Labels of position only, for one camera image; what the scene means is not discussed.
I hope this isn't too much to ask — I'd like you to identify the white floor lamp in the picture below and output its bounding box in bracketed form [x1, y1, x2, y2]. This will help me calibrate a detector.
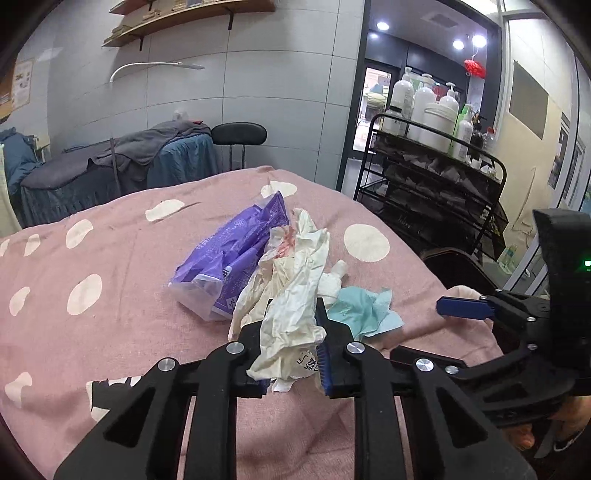
[110, 60, 206, 198]

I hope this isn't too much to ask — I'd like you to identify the large white jar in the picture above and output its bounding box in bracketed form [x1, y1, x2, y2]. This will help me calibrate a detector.
[418, 102, 458, 154]

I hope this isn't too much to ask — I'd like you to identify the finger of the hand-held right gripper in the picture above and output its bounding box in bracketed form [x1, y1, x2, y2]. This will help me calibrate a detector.
[436, 290, 551, 334]
[392, 342, 557, 404]

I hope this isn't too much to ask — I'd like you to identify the person's right hand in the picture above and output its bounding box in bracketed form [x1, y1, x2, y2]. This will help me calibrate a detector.
[501, 396, 591, 453]

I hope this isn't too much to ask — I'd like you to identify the pile of grey sachets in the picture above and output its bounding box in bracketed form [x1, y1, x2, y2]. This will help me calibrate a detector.
[374, 138, 490, 208]

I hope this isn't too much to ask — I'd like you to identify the purple plastic package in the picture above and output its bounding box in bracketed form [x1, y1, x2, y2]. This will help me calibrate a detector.
[167, 190, 291, 322]

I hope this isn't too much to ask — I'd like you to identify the massage bed with blue skirt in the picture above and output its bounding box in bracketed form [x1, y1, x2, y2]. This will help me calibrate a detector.
[18, 122, 220, 227]

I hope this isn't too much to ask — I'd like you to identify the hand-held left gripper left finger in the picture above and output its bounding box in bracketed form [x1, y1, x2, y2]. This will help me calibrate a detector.
[53, 320, 269, 480]

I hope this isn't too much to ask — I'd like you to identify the black stool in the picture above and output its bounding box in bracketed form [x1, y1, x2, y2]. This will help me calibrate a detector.
[211, 122, 269, 174]

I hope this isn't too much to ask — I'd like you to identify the blue duvet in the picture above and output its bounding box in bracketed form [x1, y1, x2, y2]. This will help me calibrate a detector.
[0, 129, 38, 195]

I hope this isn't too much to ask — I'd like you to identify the teal tissue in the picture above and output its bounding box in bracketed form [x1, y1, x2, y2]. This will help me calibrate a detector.
[327, 285, 403, 341]

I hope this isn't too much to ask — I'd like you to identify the cream garment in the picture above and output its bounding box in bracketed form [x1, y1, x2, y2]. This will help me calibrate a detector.
[0, 148, 21, 236]

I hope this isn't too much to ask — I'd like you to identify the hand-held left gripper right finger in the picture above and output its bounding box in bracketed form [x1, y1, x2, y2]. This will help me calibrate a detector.
[315, 296, 539, 480]

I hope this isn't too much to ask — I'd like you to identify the white paper wrapper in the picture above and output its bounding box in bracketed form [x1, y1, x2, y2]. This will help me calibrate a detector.
[228, 208, 332, 394]

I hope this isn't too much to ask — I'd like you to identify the wall poster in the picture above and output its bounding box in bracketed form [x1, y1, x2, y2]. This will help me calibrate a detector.
[11, 58, 35, 109]

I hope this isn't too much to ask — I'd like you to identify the grey blanket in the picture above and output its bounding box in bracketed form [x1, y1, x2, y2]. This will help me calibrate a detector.
[62, 121, 213, 169]

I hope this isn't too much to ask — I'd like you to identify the black trash bin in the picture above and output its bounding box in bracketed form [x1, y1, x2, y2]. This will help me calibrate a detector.
[421, 247, 527, 356]

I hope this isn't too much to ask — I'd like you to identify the pale green pump bottle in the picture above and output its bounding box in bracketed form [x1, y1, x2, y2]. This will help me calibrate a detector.
[451, 104, 476, 160]

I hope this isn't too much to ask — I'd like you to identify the tall white pump bottle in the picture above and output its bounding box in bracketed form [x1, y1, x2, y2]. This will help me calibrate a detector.
[392, 67, 415, 121]

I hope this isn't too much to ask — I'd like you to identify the black wire cart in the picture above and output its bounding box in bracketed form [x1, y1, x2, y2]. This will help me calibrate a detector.
[353, 113, 509, 264]

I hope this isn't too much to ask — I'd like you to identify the pink polka dot blanket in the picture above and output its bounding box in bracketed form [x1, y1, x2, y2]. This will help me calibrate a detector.
[0, 166, 504, 480]

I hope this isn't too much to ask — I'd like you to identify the ceiling vent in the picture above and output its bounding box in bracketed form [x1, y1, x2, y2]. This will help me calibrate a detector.
[420, 11, 455, 28]

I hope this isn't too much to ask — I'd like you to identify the red hanging ornament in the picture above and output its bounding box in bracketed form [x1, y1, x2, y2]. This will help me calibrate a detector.
[464, 34, 488, 79]

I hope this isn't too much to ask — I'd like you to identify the glass door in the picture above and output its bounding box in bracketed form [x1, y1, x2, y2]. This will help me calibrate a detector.
[501, 0, 591, 296]

